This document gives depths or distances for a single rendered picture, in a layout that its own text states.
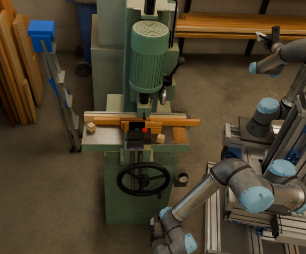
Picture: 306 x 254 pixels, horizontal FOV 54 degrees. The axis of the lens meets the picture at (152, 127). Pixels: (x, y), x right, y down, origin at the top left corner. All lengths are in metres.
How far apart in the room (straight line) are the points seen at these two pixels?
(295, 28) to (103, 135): 3.06
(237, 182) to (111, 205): 1.18
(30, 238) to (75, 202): 0.41
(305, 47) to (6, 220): 2.26
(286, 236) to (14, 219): 1.85
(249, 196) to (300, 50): 0.88
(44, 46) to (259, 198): 1.65
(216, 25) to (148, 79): 2.36
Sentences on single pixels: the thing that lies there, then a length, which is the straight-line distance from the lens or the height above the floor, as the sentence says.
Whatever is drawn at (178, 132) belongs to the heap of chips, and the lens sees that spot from 1.73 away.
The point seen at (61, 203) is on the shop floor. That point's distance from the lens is 2.54.
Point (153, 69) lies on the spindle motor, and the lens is 1.46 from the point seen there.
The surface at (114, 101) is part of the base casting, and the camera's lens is 2.10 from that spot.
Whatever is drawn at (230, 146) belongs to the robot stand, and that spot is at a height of 0.69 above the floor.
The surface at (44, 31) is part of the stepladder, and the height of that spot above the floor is 1.16.
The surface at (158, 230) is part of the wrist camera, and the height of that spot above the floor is 0.81.
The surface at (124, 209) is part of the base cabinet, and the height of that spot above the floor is 0.22.
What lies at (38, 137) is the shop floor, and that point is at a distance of 3.04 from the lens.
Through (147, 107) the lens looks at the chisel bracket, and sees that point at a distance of 1.65.
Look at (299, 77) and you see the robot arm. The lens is 1.90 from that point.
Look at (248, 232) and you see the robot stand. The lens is 2.31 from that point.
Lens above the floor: 2.13
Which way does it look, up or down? 44 degrees down
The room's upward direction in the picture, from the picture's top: 7 degrees clockwise
